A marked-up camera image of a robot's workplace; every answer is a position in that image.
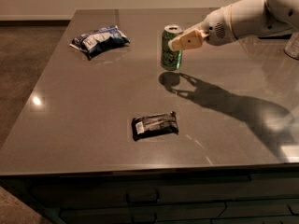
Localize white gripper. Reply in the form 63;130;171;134
168;6;236;51

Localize green soda can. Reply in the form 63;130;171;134
160;24;184;72

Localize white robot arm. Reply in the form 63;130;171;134
168;0;299;51

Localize black rxbar chocolate wrapper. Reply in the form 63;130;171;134
131;111;178;141

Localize blue white chip bag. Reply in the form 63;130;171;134
69;25;130;60

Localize dark cabinet drawers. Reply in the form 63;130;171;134
1;170;299;224

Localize black wire basket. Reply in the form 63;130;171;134
245;0;299;40

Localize upper drawer handle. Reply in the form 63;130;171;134
126;189;160;204

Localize drawer handle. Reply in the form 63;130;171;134
126;189;160;204
131;213;157;224

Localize lower drawer handle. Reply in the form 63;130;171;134
131;213;157;224

